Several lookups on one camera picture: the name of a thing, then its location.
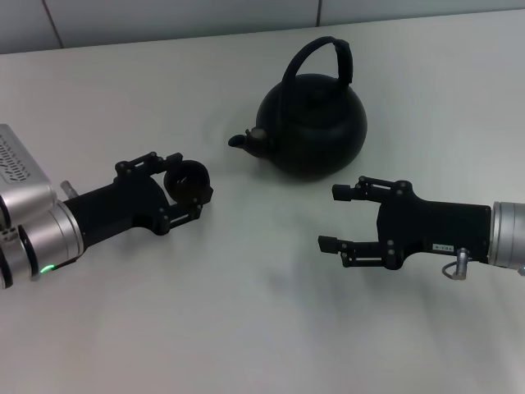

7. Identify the black round teapot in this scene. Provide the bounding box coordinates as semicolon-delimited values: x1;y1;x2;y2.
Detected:
227;35;368;184

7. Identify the right gripper cable plug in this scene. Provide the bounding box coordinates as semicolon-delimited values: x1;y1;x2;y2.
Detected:
441;247;471;281

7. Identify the dark brown teacup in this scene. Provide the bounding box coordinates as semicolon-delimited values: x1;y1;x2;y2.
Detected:
162;161;212;206

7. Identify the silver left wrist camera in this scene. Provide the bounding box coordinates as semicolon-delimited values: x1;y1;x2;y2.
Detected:
0;124;57;214

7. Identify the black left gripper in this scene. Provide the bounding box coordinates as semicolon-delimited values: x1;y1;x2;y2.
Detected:
64;151;215;247

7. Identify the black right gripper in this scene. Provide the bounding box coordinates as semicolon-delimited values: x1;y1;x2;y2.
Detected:
317;175;492;271

